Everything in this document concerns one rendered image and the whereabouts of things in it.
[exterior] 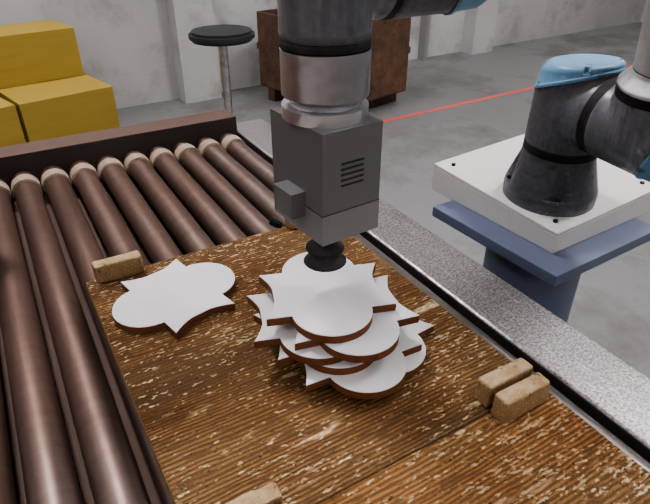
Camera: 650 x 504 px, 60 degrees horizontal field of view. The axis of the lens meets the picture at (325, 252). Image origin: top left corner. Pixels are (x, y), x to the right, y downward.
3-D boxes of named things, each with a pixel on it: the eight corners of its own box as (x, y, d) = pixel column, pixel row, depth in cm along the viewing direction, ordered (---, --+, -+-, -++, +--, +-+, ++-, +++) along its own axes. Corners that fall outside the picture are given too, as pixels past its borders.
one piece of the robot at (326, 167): (233, 69, 47) (248, 237, 56) (289, 95, 41) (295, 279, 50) (329, 54, 52) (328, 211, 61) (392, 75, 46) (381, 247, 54)
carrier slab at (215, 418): (325, 223, 86) (325, 214, 85) (536, 394, 56) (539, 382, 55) (87, 292, 71) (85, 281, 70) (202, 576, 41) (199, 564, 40)
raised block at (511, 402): (533, 389, 55) (539, 368, 53) (548, 401, 53) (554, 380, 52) (488, 413, 52) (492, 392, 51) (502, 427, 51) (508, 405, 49)
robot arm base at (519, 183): (540, 165, 105) (552, 114, 99) (613, 199, 94) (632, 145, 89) (483, 188, 98) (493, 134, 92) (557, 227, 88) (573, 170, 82)
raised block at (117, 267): (141, 266, 73) (138, 248, 72) (145, 273, 72) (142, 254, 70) (94, 279, 71) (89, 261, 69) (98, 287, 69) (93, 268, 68)
